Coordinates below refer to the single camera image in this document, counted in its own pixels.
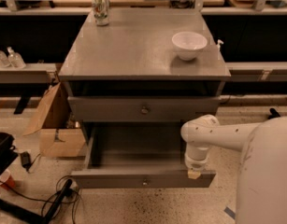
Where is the white pump bottle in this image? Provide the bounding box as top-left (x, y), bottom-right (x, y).
top-left (217, 39), bottom-right (224, 50)

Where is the clear sanitizer bottle right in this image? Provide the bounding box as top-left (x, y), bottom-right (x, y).
top-left (7, 47), bottom-right (26, 69)

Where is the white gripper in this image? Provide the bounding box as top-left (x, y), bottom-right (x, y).
top-left (184, 143), bottom-right (209, 180)

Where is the black bin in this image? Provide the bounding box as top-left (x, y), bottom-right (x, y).
top-left (0, 133), bottom-right (18, 175)

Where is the white ceramic bowl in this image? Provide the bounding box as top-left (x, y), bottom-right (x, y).
top-left (172, 32), bottom-right (208, 61)

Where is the open cardboard box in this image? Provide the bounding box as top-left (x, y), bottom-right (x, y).
top-left (23, 83), bottom-right (86, 158)

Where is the clear sanitizer bottle left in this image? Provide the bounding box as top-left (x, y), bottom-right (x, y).
top-left (0, 50), bottom-right (10, 68)

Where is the black cable coil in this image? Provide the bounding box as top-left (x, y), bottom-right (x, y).
top-left (39, 175), bottom-right (82, 224)

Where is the black power adapter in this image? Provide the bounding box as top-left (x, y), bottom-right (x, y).
top-left (20, 151), bottom-right (32, 170)

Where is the grey drawer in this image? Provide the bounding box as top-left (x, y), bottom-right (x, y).
top-left (68, 96), bottom-right (220, 122)
top-left (72, 122), bottom-right (216, 189)

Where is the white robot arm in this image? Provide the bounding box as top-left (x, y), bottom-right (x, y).
top-left (180, 115), bottom-right (287, 224)

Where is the black stand base bar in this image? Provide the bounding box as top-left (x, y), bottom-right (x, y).
top-left (0, 179), bottom-right (72, 224)

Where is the clear sanitizer bottle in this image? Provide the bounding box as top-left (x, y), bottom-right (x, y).
top-left (7, 47), bottom-right (26, 69)
top-left (0, 50), bottom-right (10, 68)

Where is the grey top drawer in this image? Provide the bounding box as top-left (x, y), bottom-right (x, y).
top-left (68, 96), bottom-right (220, 122)

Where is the grey wooden drawer cabinet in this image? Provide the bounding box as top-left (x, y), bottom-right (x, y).
top-left (58, 7), bottom-right (232, 173)

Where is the red plastic cup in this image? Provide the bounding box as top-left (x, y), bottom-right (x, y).
top-left (0, 169), bottom-right (15, 190)

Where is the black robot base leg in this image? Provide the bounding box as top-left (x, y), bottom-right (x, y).
top-left (268, 108), bottom-right (280, 119)

